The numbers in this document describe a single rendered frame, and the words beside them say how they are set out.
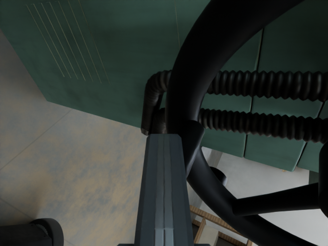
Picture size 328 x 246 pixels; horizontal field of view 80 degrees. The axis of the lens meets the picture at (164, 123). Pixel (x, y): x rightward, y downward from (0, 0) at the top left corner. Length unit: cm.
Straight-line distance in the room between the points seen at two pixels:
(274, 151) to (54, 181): 86
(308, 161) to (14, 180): 88
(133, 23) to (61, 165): 75
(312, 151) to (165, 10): 32
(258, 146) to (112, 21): 35
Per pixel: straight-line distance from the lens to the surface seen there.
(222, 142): 43
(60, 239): 92
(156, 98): 25
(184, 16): 33
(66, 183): 104
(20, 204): 97
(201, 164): 20
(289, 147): 40
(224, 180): 44
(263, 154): 42
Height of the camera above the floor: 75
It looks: 28 degrees down
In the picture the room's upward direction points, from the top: 104 degrees clockwise
